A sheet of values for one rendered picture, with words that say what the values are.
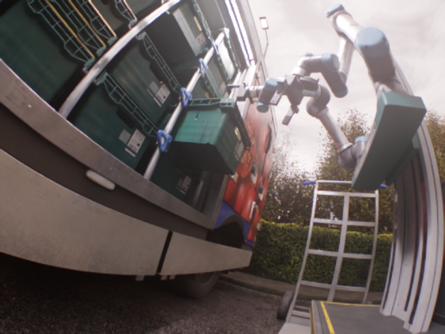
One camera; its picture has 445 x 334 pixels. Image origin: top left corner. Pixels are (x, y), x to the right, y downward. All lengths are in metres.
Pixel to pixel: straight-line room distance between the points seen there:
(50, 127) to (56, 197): 0.16
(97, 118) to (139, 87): 0.24
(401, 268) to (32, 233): 1.19
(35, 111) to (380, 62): 0.94
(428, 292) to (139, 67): 1.29
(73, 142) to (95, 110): 0.24
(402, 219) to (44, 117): 1.21
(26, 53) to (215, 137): 0.80
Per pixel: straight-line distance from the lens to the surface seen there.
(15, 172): 0.48
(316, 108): 1.29
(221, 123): 0.88
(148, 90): 0.88
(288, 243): 3.29
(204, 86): 1.28
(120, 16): 0.86
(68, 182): 0.52
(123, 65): 0.82
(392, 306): 0.95
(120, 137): 0.77
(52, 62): 0.69
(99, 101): 0.72
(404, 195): 0.99
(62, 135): 0.49
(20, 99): 0.48
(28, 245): 0.52
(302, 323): 1.65
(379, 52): 0.70
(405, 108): 0.65
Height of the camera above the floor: 0.52
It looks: 22 degrees up
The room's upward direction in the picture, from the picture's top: 17 degrees clockwise
